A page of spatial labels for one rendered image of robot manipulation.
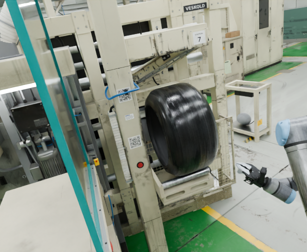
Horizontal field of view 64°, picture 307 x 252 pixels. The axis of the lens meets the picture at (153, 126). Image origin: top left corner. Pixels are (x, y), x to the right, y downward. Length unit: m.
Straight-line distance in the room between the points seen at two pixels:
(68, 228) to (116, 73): 0.78
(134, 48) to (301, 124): 1.01
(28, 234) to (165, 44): 1.27
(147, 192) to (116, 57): 0.86
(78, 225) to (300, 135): 0.97
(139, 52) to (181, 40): 0.29
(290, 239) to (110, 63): 2.02
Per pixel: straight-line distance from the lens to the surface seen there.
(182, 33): 1.72
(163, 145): 1.85
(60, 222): 0.96
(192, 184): 1.62
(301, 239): 2.55
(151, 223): 1.81
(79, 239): 0.87
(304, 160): 1.23
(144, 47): 1.63
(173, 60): 1.84
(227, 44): 6.01
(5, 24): 1.61
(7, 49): 1.62
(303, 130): 1.26
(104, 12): 1.32
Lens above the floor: 1.83
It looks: 22 degrees down
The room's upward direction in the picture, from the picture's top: 11 degrees counter-clockwise
